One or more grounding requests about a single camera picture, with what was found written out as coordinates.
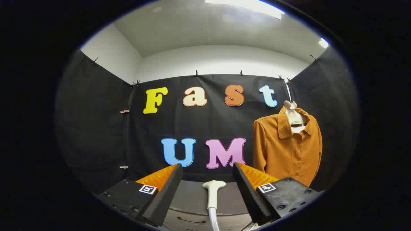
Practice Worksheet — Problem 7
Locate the black backdrop cloth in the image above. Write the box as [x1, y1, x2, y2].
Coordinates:
[55, 45, 360, 196]

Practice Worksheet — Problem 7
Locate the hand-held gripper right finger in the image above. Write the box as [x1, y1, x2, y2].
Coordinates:
[232, 162, 321, 226]

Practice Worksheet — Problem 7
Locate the row of black cloth clips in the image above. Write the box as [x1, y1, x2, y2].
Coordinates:
[92, 55, 318, 88]

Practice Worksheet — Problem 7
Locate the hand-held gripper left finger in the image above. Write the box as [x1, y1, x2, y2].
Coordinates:
[96, 163, 183, 227]

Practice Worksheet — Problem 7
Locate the grey steamer hose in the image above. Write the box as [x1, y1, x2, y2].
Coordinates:
[208, 207, 221, 231]

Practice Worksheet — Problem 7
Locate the white plastic clothes hanger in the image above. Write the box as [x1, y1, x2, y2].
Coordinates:
[284, 82, 309, 134]

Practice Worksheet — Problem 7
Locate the long ceiling light panel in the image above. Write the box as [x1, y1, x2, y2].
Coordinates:
[205, 0, 285, 20]

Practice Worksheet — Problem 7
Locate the white garment steamer head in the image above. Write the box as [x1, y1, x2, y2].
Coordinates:
[202, 180, 226, 210]

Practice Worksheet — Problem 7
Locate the orange button-up shirt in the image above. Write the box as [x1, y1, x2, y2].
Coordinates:
[253, 106, 323, 187]

